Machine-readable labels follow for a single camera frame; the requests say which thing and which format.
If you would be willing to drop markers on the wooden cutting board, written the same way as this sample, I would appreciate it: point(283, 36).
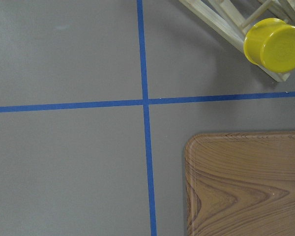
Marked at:
point(241, 184)

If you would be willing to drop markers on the wooden dish rack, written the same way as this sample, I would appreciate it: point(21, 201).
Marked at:
point(226, 19)

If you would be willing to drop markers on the yellow cup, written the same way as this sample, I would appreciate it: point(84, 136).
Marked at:
point(270, 43)

